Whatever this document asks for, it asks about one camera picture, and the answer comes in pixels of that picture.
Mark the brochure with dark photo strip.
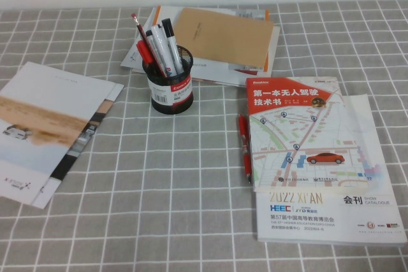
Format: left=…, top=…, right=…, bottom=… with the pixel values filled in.
left=33, top=81, right=125, bottom=210

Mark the black mesh pen holder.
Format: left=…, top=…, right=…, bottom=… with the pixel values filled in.
left=142, top=44, right=194, bottom=115

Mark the brochure with sandy car picture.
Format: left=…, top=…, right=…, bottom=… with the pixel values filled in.
left=0, top=61, right=116, bottom=206

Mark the slim white whiteboard marker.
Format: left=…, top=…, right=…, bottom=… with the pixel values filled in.
left=161, top=18, right=185, bottom=76

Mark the brown kraft notebook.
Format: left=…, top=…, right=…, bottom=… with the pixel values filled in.
left=173, top=8, right=275, bottom=72

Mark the thick white marker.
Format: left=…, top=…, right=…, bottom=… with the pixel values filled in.
left=150, top=24, right=177, bottom=78

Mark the white thin booklet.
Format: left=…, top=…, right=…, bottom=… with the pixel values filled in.
left=120, top=25, right=281, bottom=87

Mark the red pen with print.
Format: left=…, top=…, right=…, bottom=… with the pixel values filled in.
left=237, top=113, right=253, bottom=185

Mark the grey checked tablecloth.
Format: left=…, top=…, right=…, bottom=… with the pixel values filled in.
left=0, top=0, right=408, bottom=272

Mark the red autonomous driving book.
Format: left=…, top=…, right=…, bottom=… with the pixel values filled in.
left=245, top=76, right=371, bottom=194

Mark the grey black capped marker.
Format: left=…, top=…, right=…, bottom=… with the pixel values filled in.
left=145, top=29, right=157, bottom=50

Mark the white show catalogue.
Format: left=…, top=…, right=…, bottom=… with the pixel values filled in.
left=254, top=93, right=408, bottom=248

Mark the red black striped pencil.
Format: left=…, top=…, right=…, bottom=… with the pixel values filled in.
left=131, top=13, right=168, bottom=78

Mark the plain red pen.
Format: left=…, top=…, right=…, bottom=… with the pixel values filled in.
left=136, top=40, right=154, bottom=64

